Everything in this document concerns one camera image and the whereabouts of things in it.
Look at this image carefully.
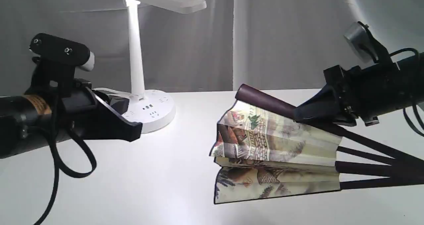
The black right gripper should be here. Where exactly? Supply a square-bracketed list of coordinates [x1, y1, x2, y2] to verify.
[294, 64, 401, 126]

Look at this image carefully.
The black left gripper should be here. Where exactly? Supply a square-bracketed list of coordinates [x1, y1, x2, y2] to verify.
[50, 80, 143, 143]

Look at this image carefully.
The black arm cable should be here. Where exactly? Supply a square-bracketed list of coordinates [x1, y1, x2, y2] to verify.
[389, 48, 424, 138]
[33, 86, 97, 225]

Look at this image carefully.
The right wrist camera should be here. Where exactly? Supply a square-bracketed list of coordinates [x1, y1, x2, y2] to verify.
[344, 21, 393, 64]

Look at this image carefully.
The grey backdrop curtain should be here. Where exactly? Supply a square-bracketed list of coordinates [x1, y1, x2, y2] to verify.
[0, 0, 423, 96]

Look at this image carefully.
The white desk lamp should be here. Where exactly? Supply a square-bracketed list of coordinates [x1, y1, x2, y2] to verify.
[101, 0, 207, 134]

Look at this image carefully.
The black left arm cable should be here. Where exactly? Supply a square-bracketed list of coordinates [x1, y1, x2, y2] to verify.
[33, 86, 97, 225]

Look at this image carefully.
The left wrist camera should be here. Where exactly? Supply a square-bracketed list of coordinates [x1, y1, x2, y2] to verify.
[26, 33, 95, 97]

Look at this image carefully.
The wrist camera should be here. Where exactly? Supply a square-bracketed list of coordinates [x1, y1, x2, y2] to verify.
[344, 21, 393, 64]
[26, 33, 95, 97]

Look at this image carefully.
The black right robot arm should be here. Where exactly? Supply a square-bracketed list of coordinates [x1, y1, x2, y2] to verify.
[294, 53, 423, 127]

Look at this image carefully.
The painted paper folding fan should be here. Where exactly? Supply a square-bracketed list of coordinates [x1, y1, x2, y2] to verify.
[209, 84, 423, 205]

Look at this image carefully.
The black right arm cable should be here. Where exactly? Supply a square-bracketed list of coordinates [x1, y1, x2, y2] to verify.
[389, 48, 424, 138]

